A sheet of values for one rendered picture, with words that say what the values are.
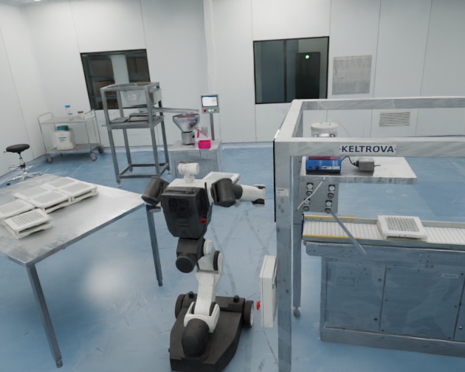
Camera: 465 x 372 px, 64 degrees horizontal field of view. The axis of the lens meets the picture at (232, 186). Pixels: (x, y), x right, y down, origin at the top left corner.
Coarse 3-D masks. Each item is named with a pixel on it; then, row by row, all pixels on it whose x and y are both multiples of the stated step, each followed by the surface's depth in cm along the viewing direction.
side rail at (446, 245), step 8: (312, 240) 228; (320, 240) 227; (328, 240) 226; (336, 240) 225; (344, 240) 224; (360, 240) 221; (368, 240) 220; (376, 240) 219; (384, 240) 218; (392, 240) 217; (400, 240) 217; (408, 240) 216; (448, 248) 211; (456, 248) 210; (464, 248) 209
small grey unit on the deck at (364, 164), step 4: (360, 160) 211; (364, 160) 211; (368, 160) 211; (372, 160) 210; (356, 164) 213; (360, 164) 211; (364, 164) 210; (368, 164) 210; (372, 164) 209; (360, 168) 212; (364, 168) 211; (368, 168) 211; (372, 168) 210
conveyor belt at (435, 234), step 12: (312, 228) 244; (324, 228) 243; (336, 228) 242; (348, 228) 241; (360, 228) 240; (372, 228) 239; (432, 228) 235; (444, 228) 234; (456, 228) 233; (432, 240) 222; (444, 240) 221; (456, 240) 220
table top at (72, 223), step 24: (0, 192) 336; (120, 192) 319; (72, 216) 278; (96, 216) 275; (120, 216) 277; (0, 240) 248; (24, 240) 246; (48, 240) 245; (72, 240) 245; (24, 264) 220
